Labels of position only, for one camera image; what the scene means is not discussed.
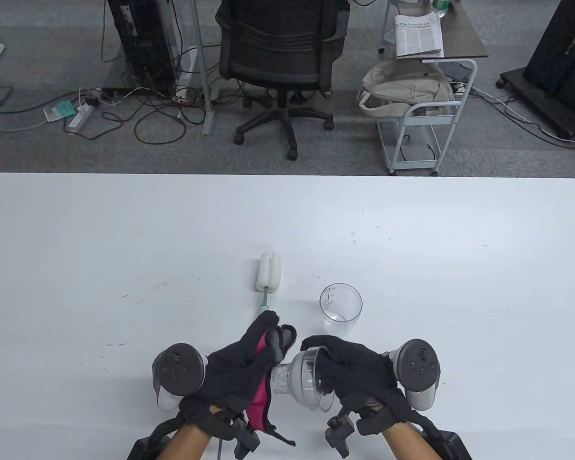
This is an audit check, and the person's right forearm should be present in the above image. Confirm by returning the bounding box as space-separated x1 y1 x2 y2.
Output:
381 423 441 460

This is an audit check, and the pink microfibre cloth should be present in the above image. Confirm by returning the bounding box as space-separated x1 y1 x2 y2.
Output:
246 324 298 446

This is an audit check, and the clear shaker cup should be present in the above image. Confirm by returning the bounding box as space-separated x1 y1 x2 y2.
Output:
319 283 363 337

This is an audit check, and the black right wrist strap unit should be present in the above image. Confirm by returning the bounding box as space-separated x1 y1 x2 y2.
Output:
412 422 472 460

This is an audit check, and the person's right hand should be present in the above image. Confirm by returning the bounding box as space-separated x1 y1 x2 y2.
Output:
300 334 413 437

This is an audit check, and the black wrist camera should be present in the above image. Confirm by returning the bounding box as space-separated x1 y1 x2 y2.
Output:
325 407 356 458
230 414 261 460

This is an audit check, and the folded newspaper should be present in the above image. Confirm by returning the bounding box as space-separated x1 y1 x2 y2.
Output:
394 13 445 59

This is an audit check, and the white metal desk leg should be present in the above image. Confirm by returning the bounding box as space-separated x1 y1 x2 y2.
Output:
156 0 216 136

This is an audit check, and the black mesh office chair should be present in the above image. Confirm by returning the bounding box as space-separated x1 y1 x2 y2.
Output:
216 0 350 161

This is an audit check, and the black computer tower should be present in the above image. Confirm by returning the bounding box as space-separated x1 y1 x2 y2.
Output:
106 0 180 94

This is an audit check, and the black wrist strap unit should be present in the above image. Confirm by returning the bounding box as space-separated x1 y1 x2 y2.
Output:
412 422 472 460
127 417 187 460

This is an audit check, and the teal flat packet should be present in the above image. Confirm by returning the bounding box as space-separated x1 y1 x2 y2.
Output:
43 101 75 123

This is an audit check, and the black left wrist strap unit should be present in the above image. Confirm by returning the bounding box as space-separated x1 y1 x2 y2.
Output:
127 417 187 460

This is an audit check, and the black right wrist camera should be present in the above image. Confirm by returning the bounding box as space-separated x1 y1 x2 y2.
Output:
325 407 356 458

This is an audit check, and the white floor cable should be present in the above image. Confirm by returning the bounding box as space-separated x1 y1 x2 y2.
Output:
470 86 575 147

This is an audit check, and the white power strip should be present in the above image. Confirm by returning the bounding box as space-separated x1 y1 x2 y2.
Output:
67 103 95 135

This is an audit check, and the white green cup brush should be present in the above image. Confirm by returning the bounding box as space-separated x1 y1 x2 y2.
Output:
256 252 284 317

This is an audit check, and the beige backpack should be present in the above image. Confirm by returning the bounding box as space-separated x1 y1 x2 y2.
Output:
357 60 456 118

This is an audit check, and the grey left hand controller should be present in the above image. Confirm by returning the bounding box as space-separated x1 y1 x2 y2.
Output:
152 344 207 410

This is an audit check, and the person's left forearm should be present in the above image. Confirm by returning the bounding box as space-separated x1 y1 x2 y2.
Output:
159 424 214 460

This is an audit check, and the brown side table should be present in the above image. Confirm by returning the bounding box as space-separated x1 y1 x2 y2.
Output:
379 0 489 60

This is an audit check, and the person's left hand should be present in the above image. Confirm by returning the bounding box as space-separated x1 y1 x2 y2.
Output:
178 310 279 440

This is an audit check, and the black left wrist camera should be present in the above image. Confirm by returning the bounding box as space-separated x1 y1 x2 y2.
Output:
230 414 261 460

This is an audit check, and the grey right hand controller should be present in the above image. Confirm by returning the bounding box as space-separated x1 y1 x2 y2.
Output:
381 339 442 411

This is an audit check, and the grey hand controller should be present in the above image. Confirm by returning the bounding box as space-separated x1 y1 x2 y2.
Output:
381 339 442 411
152 344 207 410

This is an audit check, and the black floor cable tangle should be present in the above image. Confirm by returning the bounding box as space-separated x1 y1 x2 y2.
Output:
101 81 207 145

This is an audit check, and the white metal cart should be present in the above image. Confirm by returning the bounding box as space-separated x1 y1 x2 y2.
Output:
376 58 478 176

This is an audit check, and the clear domed cup lid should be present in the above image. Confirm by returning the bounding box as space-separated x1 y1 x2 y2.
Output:
270 346 338 412

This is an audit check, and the black wheeled stand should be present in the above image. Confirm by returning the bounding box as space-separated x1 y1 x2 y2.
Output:
496 0 575 140

